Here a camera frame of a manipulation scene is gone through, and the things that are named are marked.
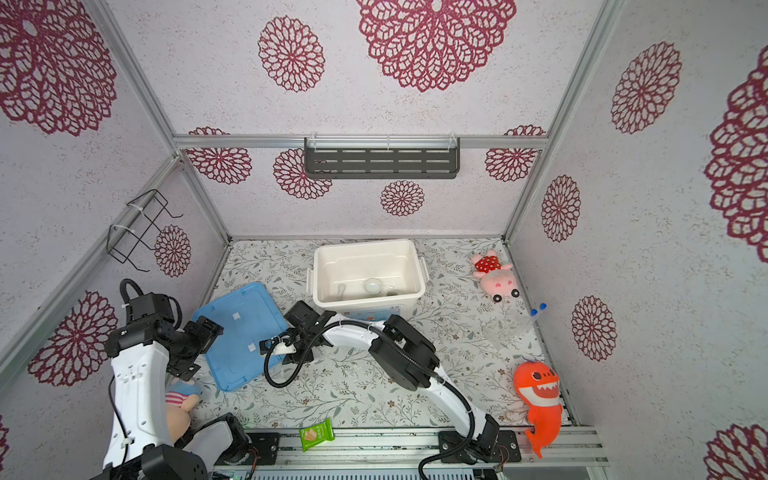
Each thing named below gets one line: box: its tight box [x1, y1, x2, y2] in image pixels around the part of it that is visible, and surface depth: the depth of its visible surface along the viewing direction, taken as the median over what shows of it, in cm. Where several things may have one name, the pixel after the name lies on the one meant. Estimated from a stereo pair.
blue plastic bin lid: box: [192, 282, 289, 391], surface depth 99 cm
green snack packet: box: [299, 418, 335, 452], surface depth 76 cm
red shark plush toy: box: [514, 360, 562, 459], surface depth 77 cm
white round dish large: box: [364, 278, 382, 295], surface depth 107 cm
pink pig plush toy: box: [472, 249, 520, 303], surface depth 104 cm
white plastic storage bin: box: [306, 239, 429, 322], surface depth 101 cm
